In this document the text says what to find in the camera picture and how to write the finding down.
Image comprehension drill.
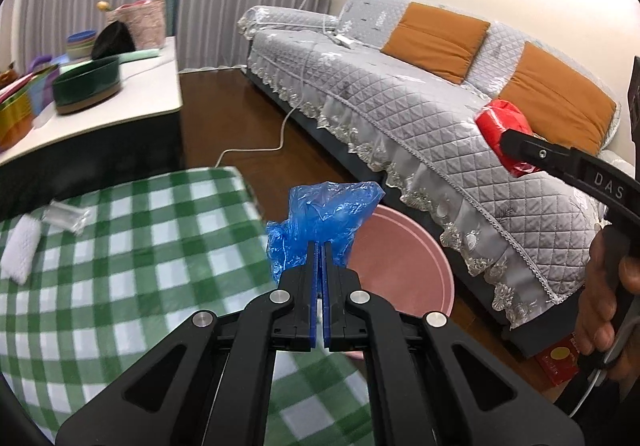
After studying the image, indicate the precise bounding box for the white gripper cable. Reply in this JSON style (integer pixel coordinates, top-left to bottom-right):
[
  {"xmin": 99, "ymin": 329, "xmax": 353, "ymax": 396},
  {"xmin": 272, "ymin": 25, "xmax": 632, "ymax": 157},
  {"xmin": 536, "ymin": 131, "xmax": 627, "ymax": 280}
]
[{"xmin": 565, "ymin": 351, "xmax": 617, "ymax": 423}]

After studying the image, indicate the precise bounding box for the orange cushion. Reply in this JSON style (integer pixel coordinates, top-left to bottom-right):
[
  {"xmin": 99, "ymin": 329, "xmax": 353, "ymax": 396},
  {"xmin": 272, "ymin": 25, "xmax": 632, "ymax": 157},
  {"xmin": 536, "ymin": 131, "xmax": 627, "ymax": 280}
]
[
  {"xmin": 497, "ymin": 42, "xmax": 617, "ymax": 155},
  {"xmin": 381, "ymin": 2, "xmax": 491, "ymax": 85}
]

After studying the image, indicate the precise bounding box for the light green mat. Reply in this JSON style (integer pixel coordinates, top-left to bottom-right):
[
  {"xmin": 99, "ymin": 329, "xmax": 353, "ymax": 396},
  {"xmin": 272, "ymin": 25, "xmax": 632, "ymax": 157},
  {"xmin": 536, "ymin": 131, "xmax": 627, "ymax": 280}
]
[{"xmin": 59, "ymin": 48, "xmax": 161, "ymax": 74}]

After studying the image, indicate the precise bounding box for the red box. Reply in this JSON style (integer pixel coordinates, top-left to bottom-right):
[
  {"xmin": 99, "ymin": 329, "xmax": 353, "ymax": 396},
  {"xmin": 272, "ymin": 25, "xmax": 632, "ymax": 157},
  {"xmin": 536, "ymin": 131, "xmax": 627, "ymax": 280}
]
[{"xmin": 537, "ymin": 333, "xmax": 583, "ymax": 389}]

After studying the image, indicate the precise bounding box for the person's right hand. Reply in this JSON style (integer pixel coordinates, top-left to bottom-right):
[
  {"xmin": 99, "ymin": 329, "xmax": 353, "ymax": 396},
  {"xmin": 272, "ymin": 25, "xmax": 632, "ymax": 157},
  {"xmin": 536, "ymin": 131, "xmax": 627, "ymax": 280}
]
[{"xmin": 572, "ymin": 226, "xmax": 620, "ymax": 363}]

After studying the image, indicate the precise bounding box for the green checked tablecloth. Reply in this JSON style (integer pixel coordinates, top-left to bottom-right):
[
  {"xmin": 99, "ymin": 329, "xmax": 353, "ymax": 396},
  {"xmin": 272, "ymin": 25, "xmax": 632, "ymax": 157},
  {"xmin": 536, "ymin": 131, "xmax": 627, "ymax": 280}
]
[{"xmin": 0, "ymin": 167, "xmax": 376, "ymax": 446}]

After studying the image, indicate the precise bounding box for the colourful tin box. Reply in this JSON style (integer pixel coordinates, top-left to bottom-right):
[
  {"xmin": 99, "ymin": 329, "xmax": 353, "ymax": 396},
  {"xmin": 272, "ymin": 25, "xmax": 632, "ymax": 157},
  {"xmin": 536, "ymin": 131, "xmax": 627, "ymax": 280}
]
[{"xmin": 0, "ymin": 66, "xmax": 57, "ymax": 151}]

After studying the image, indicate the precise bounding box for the white coffee table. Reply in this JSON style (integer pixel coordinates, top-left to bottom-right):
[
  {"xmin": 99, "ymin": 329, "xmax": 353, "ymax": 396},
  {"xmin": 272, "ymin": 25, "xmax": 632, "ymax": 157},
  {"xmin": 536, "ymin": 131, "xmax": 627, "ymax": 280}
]
[{"xmin": 0, "ymin": 36, "xmax": 183, "ymax": 167}]

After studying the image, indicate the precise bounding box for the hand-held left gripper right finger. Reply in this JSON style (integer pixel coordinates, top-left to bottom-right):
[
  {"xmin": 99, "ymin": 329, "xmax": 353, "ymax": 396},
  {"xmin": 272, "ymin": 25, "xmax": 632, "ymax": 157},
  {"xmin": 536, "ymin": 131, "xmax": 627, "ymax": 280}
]
[{"xmin": 323, "ymin": 240, "xmax": 586, "ymax": 446}]

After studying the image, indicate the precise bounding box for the pink plastic bucket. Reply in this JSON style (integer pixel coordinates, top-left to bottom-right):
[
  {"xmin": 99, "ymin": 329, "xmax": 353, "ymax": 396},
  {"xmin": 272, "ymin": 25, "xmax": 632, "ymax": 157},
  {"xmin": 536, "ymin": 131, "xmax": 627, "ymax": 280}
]
[{"xmin": 345, "ymin": 204, "xmax": 456, "ymax": 362}]

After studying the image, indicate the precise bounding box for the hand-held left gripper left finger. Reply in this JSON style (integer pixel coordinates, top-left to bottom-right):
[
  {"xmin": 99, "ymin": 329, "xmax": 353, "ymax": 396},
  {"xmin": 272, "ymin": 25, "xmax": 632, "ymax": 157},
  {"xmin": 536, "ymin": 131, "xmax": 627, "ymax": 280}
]
[{"xmin": 55, "ymin": 240, "xmax": 321, "ymax": 446}]

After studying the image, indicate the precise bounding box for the white power cable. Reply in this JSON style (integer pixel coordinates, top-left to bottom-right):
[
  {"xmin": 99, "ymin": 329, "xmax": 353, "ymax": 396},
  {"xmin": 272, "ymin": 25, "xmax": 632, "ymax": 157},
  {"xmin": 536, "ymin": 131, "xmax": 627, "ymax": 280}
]
[{"xmin": 215, "ymin": 106, "xmax": 299, "ymax": 169}]

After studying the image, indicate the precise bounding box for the clear plastic wrapper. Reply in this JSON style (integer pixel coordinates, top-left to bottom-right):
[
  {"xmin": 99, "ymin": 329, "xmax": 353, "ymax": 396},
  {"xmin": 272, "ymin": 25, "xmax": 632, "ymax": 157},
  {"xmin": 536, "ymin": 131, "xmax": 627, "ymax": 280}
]
[{"xmin": 42, "ymin": 200, "xmax": 93, "ymax": 233}]

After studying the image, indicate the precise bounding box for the dark green round basin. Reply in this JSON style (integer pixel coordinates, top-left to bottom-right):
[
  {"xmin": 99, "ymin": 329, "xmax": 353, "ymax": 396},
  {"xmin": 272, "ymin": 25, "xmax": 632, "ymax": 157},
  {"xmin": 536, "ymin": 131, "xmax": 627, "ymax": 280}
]
[{"xmin": 52, "ymin": 56, "xmax": 122, "ymax": 115}]

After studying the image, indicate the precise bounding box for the red plastic bag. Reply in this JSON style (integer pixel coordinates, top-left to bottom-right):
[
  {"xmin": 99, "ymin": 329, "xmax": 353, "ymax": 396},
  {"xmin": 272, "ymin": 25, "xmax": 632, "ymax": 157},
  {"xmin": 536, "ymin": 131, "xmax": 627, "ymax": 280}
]
[{"xmin": 475, "ymin": 99, "xmax": 536, "ymax": 177}]

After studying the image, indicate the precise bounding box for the black cap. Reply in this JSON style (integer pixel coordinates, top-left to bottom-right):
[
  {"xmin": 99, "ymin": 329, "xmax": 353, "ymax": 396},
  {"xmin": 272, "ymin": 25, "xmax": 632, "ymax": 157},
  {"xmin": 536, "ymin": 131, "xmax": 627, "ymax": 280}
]
[{"xmin": 91, "ymin": 20, "xmax": 137, "ymax": 60}]

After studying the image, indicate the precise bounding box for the sofa with grey quilted cover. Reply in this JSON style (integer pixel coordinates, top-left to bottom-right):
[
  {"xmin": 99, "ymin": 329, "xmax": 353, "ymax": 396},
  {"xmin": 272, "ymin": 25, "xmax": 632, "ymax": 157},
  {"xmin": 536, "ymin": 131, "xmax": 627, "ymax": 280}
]
[{"xmin": 236, "ymin": 0, "xmax": 640, "ymax": 359}]

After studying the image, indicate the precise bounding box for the blue plastic bag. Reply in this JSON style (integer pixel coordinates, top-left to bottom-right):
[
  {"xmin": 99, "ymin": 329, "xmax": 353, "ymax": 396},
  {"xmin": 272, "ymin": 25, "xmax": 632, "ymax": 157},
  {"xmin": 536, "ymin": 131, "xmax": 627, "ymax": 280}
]
[{"xmin": 266, "ymin": 181, "xmax": 383, "ymax": 284}]

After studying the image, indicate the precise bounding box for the white foam sheet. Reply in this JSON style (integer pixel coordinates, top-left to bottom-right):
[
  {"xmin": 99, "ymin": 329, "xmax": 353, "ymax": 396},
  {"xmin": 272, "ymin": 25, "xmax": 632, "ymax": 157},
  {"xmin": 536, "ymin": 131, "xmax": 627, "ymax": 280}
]
[{"xmin": 0, "ymin": 216, "xmax": 43, "ymax": 285}]

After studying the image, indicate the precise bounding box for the stack of coloured bowls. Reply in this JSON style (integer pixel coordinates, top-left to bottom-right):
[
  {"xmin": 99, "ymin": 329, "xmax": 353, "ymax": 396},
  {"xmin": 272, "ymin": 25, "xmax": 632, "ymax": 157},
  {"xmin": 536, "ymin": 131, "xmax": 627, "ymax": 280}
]
[{"xmin": 66, "ymin": 30, "xmax": 97, "ymax": 60}]

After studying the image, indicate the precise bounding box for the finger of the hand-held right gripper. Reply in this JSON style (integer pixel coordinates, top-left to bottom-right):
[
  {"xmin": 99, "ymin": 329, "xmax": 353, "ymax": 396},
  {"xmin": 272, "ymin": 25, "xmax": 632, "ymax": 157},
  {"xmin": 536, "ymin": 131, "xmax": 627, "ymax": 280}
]
[{"xmin": 500, "ymin": 128, "xmax": 582, "ymax": 180}]

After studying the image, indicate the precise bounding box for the pink lace bag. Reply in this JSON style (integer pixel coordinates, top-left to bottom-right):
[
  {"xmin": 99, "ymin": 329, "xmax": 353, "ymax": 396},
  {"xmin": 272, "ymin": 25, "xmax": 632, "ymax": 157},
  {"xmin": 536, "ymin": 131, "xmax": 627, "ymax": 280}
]
[{"xmin": 106, "ymin": 0, "xmax": 168, "ymax": 50}]

